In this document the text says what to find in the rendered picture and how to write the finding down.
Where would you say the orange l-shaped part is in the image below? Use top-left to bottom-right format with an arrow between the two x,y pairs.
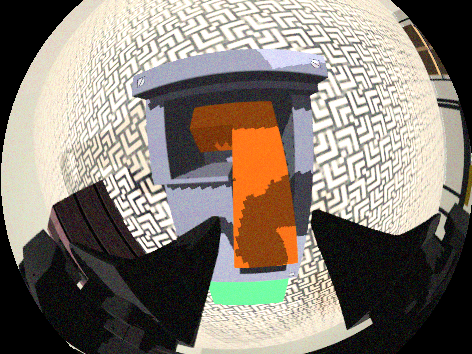
189,101 -> 299,268

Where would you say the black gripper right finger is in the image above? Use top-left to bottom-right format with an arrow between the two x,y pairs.
311,209 -> 441,330

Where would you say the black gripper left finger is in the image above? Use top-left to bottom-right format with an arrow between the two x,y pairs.
69,216 -> 220,348

